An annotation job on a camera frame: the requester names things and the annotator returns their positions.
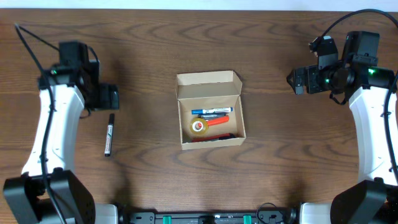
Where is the black marker pen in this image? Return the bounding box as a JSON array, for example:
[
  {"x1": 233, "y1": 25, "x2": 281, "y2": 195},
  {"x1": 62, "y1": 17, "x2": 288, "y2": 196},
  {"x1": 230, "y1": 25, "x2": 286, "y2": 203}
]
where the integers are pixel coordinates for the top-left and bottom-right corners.
[{"x1": 104, "y1": 113, "x2": 115, "y2": 157}]

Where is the cardboard box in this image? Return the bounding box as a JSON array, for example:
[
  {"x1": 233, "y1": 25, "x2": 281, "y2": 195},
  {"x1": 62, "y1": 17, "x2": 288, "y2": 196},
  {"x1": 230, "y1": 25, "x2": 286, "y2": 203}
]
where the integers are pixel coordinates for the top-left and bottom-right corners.
[{"x1": 176, "y1": 70, "x2": 246, "y2": 150}]

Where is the red stapler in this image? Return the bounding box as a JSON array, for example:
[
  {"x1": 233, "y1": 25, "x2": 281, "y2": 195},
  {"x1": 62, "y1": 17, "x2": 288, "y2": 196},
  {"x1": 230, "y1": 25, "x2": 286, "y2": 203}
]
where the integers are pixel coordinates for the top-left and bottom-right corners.
[{"x1": 200, "y1": 114, "x2": 229, "y2": 126}]

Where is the red utility knife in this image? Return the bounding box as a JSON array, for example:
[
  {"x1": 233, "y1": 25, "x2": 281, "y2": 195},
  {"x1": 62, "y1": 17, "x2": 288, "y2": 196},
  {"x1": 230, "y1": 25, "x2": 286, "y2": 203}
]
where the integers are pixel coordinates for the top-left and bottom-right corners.
[{"x1": 192, "y1": 133, "x2": 236, "y2": 142}]

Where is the blue whiteboard marker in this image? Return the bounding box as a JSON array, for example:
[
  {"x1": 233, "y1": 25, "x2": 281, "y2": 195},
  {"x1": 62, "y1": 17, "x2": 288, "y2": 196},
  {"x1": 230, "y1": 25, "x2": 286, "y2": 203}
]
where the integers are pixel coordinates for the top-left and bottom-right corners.
[{"x1": 191, "y1": 107, "x2": 233, "y2": 114}]

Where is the yellow tape roll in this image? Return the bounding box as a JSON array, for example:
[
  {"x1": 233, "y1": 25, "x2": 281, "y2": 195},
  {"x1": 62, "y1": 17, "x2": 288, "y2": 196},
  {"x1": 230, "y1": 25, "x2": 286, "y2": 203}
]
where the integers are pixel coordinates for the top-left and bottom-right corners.
[{"x1": 189, "y1": 118, "x2": 208, "y2": 135}]

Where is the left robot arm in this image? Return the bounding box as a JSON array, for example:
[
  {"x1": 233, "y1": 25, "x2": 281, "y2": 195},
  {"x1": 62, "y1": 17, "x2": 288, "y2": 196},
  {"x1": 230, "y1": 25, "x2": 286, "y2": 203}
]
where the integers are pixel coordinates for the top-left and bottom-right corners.
[{"x1": 3, "y1": 41, "x2": 120, "y2": 223}]

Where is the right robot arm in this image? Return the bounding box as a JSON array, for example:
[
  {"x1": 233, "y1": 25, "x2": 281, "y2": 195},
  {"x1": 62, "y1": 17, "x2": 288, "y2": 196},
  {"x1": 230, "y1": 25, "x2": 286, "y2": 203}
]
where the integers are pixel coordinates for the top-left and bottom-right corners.
[{"x1": 287, "y1": 31, "x2": 397, "y2": 223}]

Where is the right black cable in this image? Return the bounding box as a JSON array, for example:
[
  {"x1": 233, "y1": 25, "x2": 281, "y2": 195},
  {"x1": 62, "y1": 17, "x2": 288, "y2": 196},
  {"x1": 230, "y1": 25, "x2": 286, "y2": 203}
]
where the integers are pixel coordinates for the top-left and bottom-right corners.
[{"x1": 320, "y1": 8, "x2": 398, "y2": 184}]

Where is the black cable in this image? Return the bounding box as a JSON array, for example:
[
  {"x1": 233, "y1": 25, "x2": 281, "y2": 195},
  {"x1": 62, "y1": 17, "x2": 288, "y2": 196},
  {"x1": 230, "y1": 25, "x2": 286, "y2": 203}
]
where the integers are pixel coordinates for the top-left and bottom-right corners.
[
  {"x1": 14, "y1": 23, "x2": 68, "y2": 224},
  {"x1": 320, "y1": 8, "x2": 398, "y2": 184}
]

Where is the left black cable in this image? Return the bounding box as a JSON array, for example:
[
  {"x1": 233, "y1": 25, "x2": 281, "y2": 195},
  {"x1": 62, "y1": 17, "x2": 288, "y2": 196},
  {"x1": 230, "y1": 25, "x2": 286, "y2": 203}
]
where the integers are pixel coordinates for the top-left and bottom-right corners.
[{"x1": 14, "y1": 23, "x2": 68, "y2": 224}]

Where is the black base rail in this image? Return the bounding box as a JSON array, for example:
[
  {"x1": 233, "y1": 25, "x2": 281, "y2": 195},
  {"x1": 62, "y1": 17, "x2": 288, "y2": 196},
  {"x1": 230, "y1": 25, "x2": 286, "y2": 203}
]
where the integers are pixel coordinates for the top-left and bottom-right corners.
[{"x1": 118, "y1": 203, "x2": 299, "y2": 224}]

